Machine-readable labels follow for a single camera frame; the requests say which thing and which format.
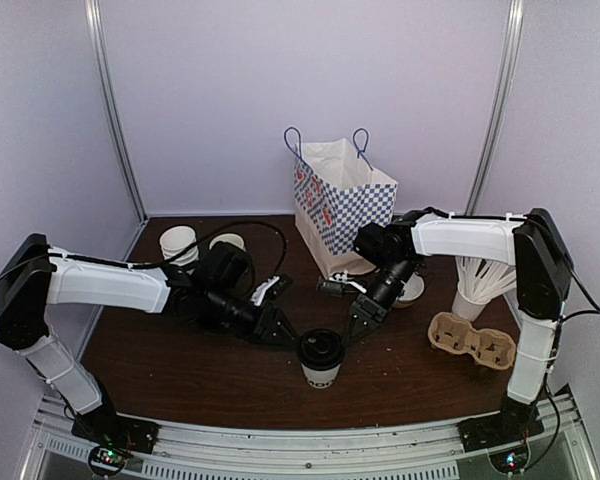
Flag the white cup holding straws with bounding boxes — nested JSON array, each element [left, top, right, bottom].
[[451, 290, 486, 322]]

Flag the bundle of white wrapped straws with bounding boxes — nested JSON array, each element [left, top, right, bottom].
[[455, 256, 516, 304]]

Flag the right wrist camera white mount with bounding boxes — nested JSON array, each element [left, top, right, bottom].
[[316, 271, 367, 297]]

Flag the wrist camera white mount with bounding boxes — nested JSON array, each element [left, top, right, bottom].
[[250, 274, 293, 306], [316, 271, 367, 297]]

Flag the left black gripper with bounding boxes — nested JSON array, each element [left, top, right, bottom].
[[205, 284, 302, 346]]

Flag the right aluminium corner post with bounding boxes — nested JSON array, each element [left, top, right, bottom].
[[465, 0, 525, 215]]

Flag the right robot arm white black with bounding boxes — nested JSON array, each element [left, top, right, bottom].
[[343, 207, 582, 442]]

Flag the stack of white paper cups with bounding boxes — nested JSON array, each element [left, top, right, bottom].
[[159, 225, 199, 267]]

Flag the white paper coffee cup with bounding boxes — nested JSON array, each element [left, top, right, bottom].
[[301, 362, 342, 389]]

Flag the white ceramic bowl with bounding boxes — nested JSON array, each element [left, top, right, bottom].
[[394, 274, 425, 308]]

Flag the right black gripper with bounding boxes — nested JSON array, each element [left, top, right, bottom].
[[341, 257, 420, 348]]

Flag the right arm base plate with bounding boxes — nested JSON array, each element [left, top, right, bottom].
[[457, 413, 544, 453]]

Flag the black plastic cup lid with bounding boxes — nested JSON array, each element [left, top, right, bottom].
[[296, 328, 346, 371]]

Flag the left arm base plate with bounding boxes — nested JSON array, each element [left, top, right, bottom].
[[71, 416, 159, 454]]

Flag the aluminium front rail frame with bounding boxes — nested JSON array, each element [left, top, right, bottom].
[[15, 393, 600, 479]]

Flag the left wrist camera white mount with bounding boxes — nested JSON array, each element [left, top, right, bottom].
[[250, 274, 293, 306]]

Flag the brown cardboard cup carrier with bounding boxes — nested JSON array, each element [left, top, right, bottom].
[[427, 312, 517, 371]]

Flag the stack of black cup lids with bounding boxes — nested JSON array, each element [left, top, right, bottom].
[[187, 316, 229, 335]]

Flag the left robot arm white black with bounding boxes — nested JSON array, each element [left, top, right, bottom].
[[0, 233, 298, 444]]

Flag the cream ceramic mug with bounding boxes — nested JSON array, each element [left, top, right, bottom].
[[209, 233, 246, 251]]

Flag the checkered paper takeout bag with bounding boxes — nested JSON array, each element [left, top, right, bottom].
[[283, 127, 399, 277]]

